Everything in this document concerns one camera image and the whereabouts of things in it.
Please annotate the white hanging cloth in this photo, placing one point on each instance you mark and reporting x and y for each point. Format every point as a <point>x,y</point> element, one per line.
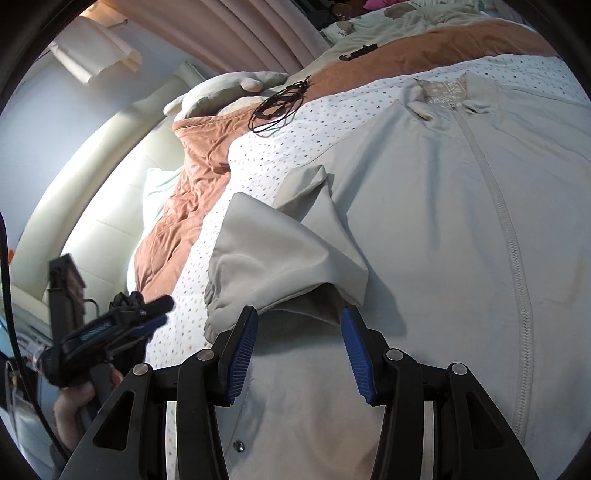
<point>92,50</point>

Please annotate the black hair clip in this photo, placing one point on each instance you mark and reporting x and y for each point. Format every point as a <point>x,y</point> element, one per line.
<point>358,51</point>

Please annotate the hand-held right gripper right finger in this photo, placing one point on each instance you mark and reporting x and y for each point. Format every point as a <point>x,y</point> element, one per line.
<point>358,355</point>

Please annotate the pale grey zip jacket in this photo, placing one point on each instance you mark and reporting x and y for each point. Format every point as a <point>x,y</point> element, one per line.
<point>415,207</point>

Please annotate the brown quilt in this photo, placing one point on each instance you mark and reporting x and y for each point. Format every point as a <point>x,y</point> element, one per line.
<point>175,194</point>

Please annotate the cream padded headboard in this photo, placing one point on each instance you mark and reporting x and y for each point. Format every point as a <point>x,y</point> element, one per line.
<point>92,184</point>

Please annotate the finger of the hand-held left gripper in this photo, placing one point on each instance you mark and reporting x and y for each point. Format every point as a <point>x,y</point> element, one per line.
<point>62,304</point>
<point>97,332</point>

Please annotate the pale green printed quilt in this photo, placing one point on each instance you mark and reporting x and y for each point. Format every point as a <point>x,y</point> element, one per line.
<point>415,23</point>

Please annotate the white dotted blanket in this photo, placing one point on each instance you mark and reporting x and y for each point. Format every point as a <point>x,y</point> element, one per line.
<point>277,138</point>

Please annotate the person's left hand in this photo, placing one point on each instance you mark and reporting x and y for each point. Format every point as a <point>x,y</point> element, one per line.
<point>69,415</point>

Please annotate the pale green pillow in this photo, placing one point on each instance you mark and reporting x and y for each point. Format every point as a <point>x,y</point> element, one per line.
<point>157,189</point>

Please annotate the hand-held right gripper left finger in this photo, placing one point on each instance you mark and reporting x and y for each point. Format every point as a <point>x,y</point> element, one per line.
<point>240,355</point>

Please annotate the pink curtain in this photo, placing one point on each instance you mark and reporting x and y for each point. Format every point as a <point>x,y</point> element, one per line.
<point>240,27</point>

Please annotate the grey plush toy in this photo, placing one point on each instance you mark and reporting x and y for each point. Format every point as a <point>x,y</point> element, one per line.
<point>212,94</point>

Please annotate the pink plush toy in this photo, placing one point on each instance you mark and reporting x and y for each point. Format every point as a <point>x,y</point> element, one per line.
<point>376,3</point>

